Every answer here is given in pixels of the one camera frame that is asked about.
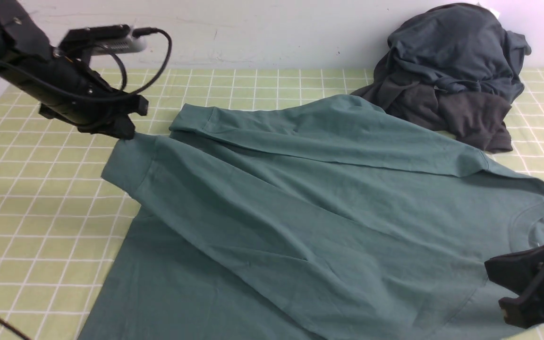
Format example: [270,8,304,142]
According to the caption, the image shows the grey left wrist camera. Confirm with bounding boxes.
[58,24,147,56]

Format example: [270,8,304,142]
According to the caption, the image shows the dark blue-grey crumpled garment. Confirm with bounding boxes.
[386,3,532,102]

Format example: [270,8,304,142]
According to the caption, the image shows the white garment tag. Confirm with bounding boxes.
[475,2,500,20]

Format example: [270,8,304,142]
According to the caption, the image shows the green long-sleeve top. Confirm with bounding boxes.
[78,95,544,340]

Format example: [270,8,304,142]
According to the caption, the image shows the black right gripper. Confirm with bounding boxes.
[484,245,544,329]

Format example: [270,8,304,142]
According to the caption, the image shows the black left camera cable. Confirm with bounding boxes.
[0,27,173,103]

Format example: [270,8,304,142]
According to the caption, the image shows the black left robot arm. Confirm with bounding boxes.
[0,0,148,140]

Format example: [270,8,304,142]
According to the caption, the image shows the green checkered tablecloth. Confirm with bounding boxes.
[0,69,544,340]

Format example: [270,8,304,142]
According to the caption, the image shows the dark brown crumpled garment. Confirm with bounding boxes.
[352,71,512,153]

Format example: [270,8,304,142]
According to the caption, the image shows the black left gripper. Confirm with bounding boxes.
[0,52,149,140]

